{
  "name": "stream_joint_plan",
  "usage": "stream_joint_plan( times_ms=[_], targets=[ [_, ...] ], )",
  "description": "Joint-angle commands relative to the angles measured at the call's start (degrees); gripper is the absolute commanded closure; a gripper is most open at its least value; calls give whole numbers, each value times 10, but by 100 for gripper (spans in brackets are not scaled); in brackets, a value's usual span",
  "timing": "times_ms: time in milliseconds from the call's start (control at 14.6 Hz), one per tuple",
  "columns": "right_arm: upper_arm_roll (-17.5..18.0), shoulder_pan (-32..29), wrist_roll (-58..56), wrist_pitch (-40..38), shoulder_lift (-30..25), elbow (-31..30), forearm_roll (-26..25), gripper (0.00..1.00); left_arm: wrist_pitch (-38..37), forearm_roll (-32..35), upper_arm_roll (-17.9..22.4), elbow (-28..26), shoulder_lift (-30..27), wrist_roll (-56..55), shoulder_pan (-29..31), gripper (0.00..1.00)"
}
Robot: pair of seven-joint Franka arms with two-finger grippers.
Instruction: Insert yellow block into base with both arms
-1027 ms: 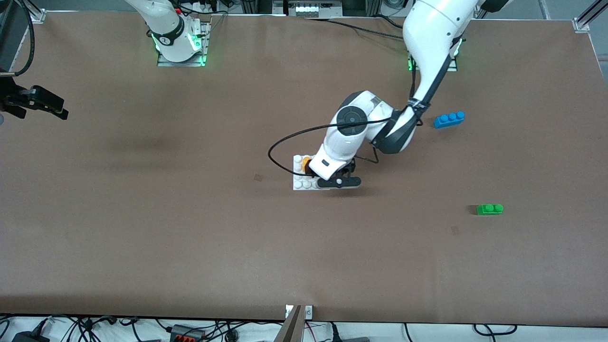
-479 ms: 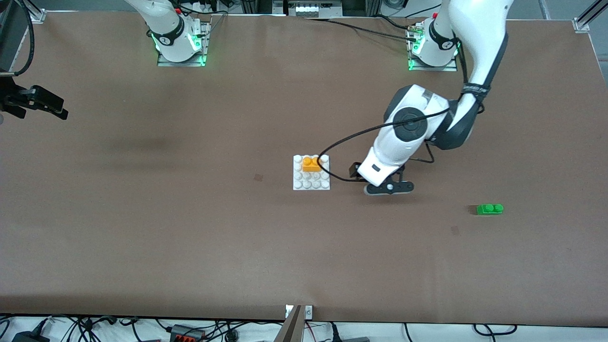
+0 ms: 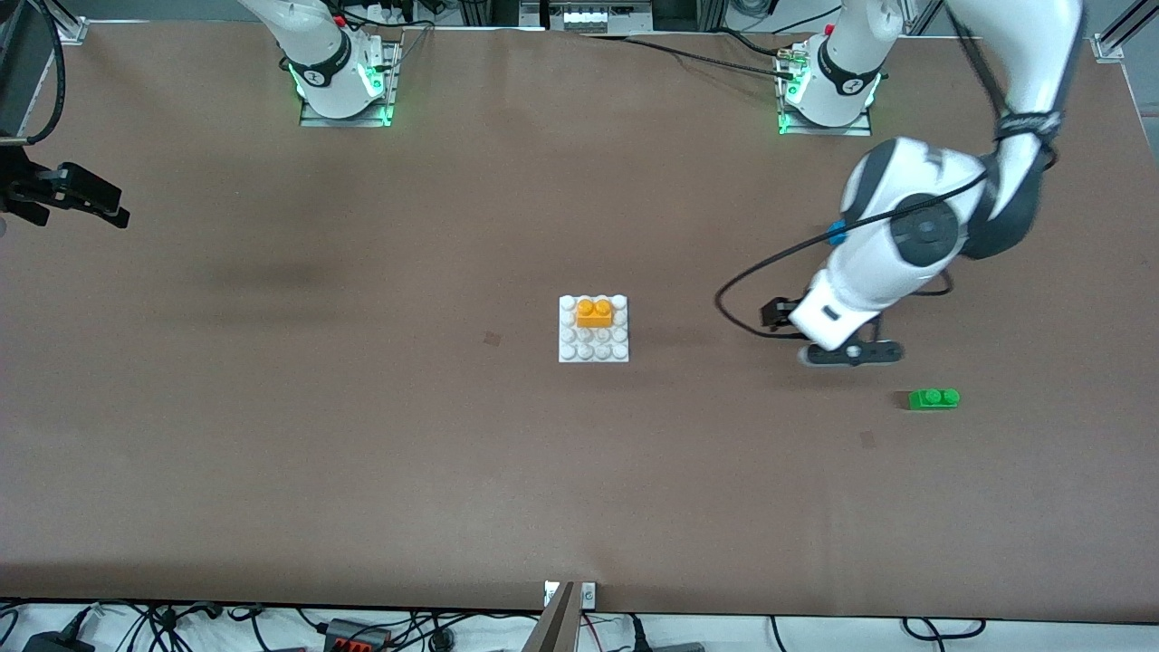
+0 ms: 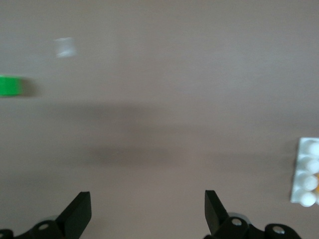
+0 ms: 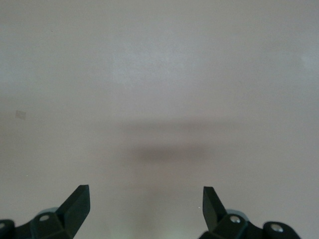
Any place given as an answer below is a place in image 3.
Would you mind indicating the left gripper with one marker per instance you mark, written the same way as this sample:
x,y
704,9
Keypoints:
x,y
776,313

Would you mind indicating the yellow two-stud toy block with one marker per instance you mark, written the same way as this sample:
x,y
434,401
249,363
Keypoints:
x,y
595,315

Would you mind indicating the white studded base plate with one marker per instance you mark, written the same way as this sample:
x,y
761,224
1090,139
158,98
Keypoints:
x,y
593,349

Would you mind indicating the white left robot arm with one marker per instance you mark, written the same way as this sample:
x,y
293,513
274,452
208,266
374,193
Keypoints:
x,y
887,263

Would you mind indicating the blue three-stud toy block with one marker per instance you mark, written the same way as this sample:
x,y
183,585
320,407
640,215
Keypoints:
x,y
837,237

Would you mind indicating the green two-stud toy block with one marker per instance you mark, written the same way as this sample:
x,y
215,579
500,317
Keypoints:
x,y
933,398

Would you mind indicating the grey power strip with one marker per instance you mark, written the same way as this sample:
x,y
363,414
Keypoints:
x,y
598,18

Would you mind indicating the grey flat box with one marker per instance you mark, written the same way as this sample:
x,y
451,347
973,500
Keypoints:
x,y
679,647

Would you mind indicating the black power adapter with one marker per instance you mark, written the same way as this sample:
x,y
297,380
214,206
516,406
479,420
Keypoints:
x,y
54,645

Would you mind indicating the black box orange terminals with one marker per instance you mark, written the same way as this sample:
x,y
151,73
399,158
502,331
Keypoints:
x,y
349,636

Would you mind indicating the aluminium frame profile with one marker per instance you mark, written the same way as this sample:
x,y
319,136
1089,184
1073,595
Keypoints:
x,y
1127,36
68,27

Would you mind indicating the small white bracket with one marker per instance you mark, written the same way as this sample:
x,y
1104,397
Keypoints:
x,y
589,594
550,594

